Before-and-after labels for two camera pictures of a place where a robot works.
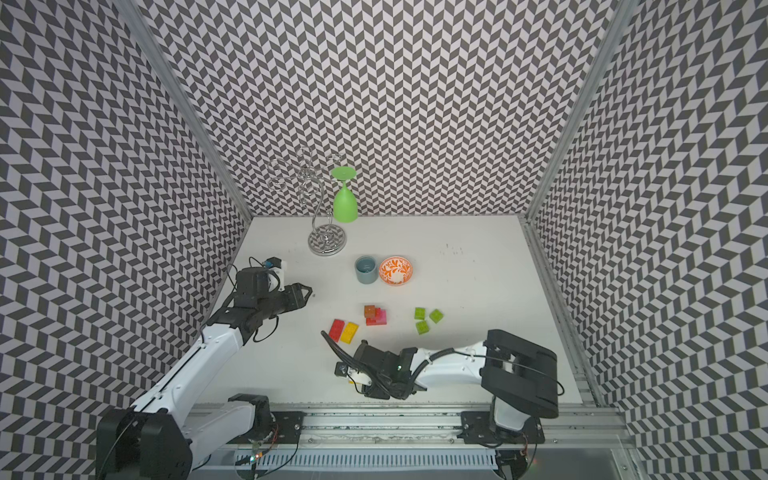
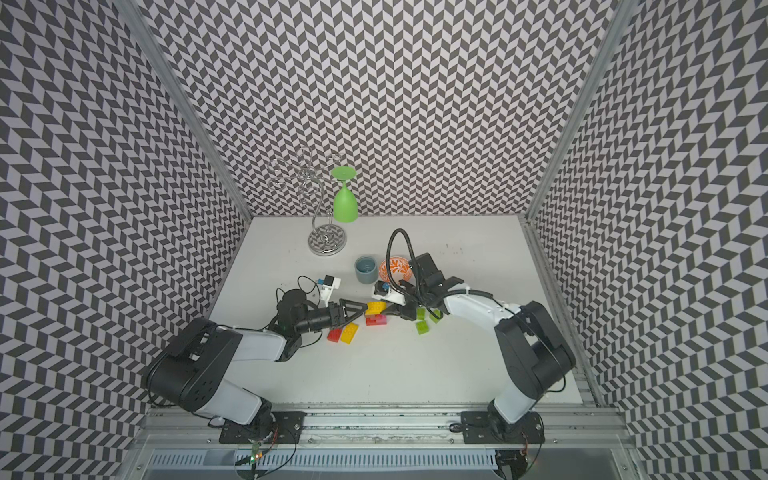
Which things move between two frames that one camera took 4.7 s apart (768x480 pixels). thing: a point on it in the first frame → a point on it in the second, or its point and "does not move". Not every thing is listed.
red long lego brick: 336,329 does not move
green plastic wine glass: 345,206 does not move
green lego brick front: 422,327 does not move
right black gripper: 373,392 → 403,310
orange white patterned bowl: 395,271 does not move
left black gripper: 295,296 → 339,313
